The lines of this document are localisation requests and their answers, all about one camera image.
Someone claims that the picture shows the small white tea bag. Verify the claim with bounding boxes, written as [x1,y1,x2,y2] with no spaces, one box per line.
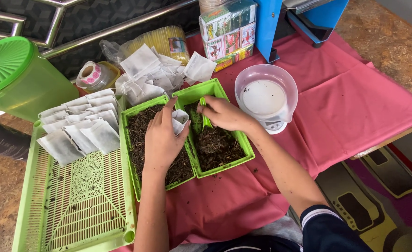
[171,109,190,136]

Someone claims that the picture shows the patterned floor rug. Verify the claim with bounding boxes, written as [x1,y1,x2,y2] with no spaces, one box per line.
[287,143,412,252]

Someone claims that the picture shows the chrome metal rail frame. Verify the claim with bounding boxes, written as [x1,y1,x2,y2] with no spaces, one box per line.
[0,0,200,61]

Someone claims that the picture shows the person's navy striped shirt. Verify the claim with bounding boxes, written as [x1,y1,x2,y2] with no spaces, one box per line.
[204,204,374,252]

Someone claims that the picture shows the white kitchen scale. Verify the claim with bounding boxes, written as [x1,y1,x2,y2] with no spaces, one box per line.
[256,118,289,135]

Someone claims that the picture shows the green lidded plastic container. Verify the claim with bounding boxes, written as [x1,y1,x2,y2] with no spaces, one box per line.
[0,36,80,123]

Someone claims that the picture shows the person's left hand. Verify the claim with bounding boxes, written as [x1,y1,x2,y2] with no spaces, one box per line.
[144,97,192,172]

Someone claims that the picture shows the pink tablecloth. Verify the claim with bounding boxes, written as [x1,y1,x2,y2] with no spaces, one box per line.
[74,31,412,252]

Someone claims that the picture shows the rows of filled tea bags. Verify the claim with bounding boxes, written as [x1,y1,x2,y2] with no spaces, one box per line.
[37,88,121,167]

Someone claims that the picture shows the plastic bag of yellow packets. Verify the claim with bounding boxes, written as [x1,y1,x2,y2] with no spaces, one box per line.
[99,25,191,68]

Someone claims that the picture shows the clear plastic jar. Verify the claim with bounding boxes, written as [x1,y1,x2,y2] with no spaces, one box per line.
[198,0,229,14]

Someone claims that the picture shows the clear jar with yellow lid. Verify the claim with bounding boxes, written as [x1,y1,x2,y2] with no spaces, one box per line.
[76,61,122,94]

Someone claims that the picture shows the person's grey trousers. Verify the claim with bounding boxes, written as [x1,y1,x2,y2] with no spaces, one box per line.
[170,214,303,252]

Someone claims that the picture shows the black printed bag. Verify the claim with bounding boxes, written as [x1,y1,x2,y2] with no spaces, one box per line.
[0,116,32,162]

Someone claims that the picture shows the wrapped pack of tea boxes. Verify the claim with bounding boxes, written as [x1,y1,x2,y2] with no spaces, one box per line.
[198,0,257,73]

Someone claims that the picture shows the roll of pink stickers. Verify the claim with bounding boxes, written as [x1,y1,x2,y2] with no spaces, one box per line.
[76,61,102,85]

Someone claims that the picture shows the green perforated plastic tray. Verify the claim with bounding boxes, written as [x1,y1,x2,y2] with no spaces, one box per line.
[12,94,137,252]

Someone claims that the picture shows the clear plastic scale bowl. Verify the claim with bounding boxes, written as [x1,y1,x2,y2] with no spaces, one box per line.
[234,64,299,123]

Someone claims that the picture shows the pile of empty tea bags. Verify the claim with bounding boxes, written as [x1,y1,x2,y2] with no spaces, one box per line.
[115,43,218,107]

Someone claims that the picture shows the green tub with coarse tea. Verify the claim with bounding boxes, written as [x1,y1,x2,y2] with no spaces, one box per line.
[119,95,197,202]

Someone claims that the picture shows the wooden table board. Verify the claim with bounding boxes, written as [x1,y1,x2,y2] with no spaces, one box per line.
[349,124,412,161]

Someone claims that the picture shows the coarse dried tea leaves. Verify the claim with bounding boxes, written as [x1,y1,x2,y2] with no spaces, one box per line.
[126,104,194,186]

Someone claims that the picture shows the green plastic scoop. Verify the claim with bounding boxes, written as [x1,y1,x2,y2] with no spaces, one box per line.
[199,97,214,130]

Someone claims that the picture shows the person's right hand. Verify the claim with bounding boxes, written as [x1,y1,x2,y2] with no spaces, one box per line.
[196,95,259,133]

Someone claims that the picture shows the fine dried tea leaves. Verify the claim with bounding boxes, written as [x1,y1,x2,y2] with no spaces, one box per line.
[185,101,247,172]

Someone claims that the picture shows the green tub with fine tea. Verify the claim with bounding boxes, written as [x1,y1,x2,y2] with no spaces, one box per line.
[172,78,256,179]

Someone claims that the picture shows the blue metal sealing machine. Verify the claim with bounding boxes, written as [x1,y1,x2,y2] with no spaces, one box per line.
[254,0,350,64]

